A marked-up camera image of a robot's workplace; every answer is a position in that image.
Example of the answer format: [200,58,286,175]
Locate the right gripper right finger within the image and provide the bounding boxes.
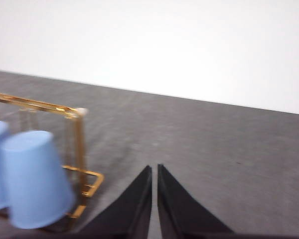
[157,163,240,239]

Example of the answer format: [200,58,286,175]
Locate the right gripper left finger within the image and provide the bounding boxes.
[72,165,153,239]

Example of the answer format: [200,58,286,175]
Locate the gold wire cup holder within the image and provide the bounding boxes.
[0,91,105,220]

